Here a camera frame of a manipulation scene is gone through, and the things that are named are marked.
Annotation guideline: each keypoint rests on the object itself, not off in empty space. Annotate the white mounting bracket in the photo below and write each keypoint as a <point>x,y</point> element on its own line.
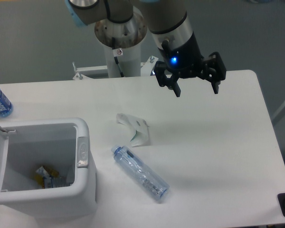
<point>99,72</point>

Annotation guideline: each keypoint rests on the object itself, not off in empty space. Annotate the yellow snack wrapper trash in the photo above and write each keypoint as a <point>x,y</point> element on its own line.
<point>47,178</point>

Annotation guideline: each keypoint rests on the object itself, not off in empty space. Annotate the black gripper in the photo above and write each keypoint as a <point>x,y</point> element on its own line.
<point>186,61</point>

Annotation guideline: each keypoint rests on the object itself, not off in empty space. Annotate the white trash can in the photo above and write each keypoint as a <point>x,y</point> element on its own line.
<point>61,144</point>

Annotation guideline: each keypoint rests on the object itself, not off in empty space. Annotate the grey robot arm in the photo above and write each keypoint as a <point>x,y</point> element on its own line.
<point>165,19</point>

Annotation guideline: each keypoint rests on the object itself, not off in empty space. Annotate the clear plastic water bottle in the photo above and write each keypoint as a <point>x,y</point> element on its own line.
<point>148,179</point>

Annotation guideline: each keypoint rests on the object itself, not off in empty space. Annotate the white paper packaging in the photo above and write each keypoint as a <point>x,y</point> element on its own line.
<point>138,128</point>

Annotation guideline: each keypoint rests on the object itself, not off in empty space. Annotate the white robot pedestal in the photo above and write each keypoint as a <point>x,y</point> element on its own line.
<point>121,37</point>

